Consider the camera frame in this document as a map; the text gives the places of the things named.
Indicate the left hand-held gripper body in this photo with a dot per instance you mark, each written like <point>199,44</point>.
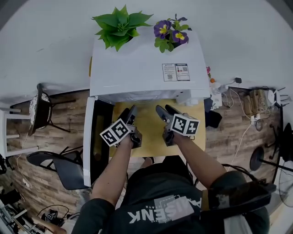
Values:
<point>114,132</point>

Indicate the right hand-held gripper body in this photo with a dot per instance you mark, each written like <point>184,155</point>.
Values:
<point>184,124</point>

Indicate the black shoulder pack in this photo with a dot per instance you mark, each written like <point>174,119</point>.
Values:
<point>240,196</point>

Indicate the person's left forearm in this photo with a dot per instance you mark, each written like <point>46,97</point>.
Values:
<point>112,173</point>

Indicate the person's right forearm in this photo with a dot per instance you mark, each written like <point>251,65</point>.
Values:
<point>199,162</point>

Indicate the black pouch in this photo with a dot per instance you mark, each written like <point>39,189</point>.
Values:
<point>214,118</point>

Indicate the dark blue cloth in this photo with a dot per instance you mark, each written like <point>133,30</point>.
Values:
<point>208,105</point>

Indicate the white box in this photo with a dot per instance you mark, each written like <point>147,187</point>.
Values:
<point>216,99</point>

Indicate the person's left foot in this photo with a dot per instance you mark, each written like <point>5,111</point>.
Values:
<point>148,162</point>

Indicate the clear plastic bottle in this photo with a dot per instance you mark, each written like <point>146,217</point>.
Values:
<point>221,88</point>

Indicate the orange cap bottle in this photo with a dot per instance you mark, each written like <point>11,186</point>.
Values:
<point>213,81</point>

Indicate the pink flower potted plant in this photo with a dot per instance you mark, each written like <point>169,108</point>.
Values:
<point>208,72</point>

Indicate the black folding chair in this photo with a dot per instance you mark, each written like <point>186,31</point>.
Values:
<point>68,169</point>

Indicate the white microwave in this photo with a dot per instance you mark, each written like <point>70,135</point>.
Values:
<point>137,73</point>

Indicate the black power adapter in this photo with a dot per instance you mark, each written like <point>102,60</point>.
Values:
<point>238,80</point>

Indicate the white power strip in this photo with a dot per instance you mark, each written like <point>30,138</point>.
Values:
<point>255,118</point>
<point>26,182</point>

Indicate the person's black printed shirt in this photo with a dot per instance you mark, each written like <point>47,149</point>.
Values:
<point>160,196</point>

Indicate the black chair with patterned cushion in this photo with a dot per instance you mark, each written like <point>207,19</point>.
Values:
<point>39,107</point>

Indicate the black standing fan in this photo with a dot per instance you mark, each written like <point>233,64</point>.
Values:
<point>256,158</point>

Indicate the purple flower potted plant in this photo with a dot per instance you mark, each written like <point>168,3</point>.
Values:
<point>170,34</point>

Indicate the white router black antennas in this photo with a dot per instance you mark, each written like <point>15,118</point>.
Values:
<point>273,96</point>

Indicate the black swivel chair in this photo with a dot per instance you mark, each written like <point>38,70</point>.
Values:
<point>287,137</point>

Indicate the green potted plant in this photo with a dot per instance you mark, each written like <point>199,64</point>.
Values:
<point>119,27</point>

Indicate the white side table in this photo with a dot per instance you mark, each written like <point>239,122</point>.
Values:
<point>7,118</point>

